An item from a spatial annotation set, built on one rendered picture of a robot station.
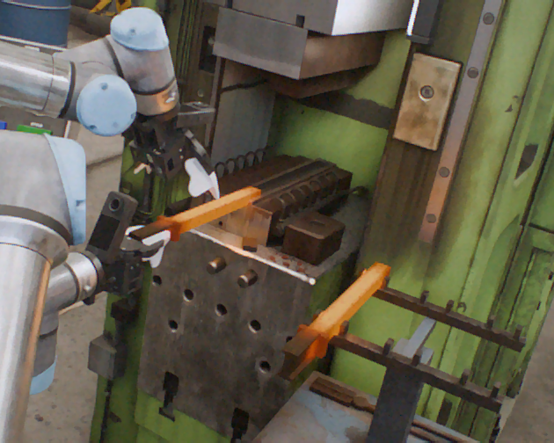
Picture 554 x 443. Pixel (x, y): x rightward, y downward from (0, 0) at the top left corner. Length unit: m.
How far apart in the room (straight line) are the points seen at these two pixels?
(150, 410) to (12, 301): 1.12
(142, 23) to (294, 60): 0.42
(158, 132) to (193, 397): 0.74
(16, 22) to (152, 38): 5.02
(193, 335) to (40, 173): 0.93
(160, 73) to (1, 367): 0.56
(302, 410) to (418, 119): 0.60
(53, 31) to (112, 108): 5.19
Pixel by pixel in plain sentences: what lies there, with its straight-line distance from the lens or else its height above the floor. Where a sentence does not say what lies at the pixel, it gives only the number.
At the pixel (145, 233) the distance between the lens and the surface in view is 1.29.
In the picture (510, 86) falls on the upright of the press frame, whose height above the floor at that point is 1.34.
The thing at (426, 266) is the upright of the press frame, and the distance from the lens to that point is 1.58.
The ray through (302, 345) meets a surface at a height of 1.00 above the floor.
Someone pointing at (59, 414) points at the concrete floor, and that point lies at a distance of 2.51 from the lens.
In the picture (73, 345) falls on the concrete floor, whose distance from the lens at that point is 2.82.
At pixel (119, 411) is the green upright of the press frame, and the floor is 0.19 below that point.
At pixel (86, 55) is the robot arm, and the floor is 1.32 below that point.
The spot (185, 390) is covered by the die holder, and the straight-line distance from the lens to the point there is 1.75.
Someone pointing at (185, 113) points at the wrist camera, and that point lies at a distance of 1.24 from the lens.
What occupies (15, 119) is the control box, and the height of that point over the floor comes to 1.05.
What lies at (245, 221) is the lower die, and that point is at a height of 0.95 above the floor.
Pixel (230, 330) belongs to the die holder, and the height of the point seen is 0.73.
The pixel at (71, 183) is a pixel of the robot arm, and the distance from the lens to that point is 0.80.
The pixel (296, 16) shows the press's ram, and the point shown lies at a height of 1.38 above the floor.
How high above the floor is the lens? 1.55
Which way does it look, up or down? 23 degrees down
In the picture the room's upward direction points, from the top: 11 degrees clockwise
